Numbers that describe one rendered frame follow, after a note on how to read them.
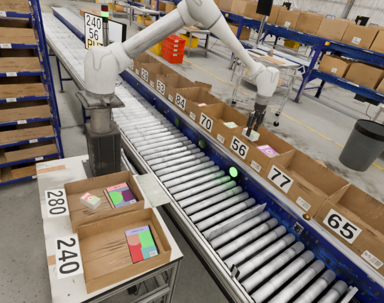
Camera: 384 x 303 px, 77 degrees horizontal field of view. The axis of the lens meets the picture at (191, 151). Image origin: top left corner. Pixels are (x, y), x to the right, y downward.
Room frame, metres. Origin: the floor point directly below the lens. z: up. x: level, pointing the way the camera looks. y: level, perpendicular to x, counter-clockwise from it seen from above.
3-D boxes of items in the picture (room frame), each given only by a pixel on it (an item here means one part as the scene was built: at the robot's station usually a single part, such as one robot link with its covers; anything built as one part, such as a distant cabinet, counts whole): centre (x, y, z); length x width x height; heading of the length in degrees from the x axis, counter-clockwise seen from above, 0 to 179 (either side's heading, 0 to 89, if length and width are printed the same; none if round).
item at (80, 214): (0.94, 0.44, 0.80); 0.38 x 0.28 x 0.10; 126
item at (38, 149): (1.79, 1.55, 0.39); 0.40 x 0.30 x 0.10; 131
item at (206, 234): (1.02, -0.34, 0.72); 0.52 x 0.05 x 0.05; 131
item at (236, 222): (0.99, -0.36, 0.76); 0.46 x 0.01 x 0.09; 131
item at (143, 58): (3.03, 0.79, 0.96); 0.39 x 0.29 x 0.17; 40
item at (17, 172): (1.79, 1.55, 0.19); 0.40 x 0.30 x 0.10; 132
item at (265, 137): (1.54, -0.49, 0.96); 0.39 x 0.29 x 0.17; 41
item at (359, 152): (3.25, -2.49, 0.32); 0.50 x 0.50 x 0.64
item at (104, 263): (0.68, 0.24, 0.80); 0.38 x 0.28 x 0.10; 124
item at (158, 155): (1.61, 0.17, 0.72); 0.52 x 0.05 x 0.05; 131
